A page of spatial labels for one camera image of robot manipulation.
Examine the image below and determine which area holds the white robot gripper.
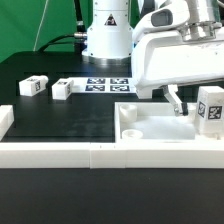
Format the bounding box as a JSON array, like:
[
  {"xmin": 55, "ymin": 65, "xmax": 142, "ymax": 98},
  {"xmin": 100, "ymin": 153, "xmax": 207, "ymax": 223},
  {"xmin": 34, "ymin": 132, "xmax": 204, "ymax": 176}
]
[{"xmin": 131, "ymin": 29, "xmax": 224, "ymax": 116}]

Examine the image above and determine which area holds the white square table top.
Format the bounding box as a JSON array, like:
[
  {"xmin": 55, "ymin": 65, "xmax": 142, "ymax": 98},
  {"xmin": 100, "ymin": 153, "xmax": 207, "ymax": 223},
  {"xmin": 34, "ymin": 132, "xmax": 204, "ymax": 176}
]
[{"xmin": 114, "ymin": 102, "xmax": 224, "ymax": 145}]

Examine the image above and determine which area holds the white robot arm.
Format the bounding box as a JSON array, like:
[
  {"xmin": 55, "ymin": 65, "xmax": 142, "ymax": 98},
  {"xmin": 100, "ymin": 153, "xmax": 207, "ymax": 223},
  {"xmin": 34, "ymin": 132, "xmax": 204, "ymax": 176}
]
[{"xmin": 82, "ymin": 0, "xmax": 224, "ymax": 115}]

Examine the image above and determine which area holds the white sheet with fiducial markers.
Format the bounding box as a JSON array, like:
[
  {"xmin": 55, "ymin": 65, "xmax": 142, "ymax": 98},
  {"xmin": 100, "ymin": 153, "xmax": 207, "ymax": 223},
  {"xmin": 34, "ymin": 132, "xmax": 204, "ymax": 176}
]
[{"xmin": 72, "ymin": 77, "xmax": 136, "ymax": 93}]

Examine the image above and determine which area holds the white front fence bar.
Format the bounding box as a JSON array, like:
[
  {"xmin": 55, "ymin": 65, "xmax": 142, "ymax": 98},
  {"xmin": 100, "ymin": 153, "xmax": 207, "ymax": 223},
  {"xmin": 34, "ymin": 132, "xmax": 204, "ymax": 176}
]
[{"xmin": 0, "ymin": 142, "xmax": 224, "ymax": 169}]

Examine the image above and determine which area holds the white left fence piece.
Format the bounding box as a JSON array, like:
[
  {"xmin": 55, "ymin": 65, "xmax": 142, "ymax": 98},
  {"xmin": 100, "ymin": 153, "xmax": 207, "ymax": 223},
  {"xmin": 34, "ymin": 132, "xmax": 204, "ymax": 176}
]
[{"xmin": 0, "ymin": 105, "xmax": 14, "ymax": 141}]

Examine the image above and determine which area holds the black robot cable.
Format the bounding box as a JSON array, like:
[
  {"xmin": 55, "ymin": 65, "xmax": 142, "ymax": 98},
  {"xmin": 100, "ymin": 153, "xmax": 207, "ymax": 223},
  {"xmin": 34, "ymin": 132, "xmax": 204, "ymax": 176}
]
[{"xmin": 37, "ymin": 0, "xmax": 88, "ymax": 53}]

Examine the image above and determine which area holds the thin white cable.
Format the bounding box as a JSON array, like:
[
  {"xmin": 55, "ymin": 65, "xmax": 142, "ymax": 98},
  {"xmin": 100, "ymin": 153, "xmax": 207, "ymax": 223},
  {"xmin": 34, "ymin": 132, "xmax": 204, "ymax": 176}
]
[{"xmin": 32, "ymin": 0, "xmax": 50, "ymax": 53}]

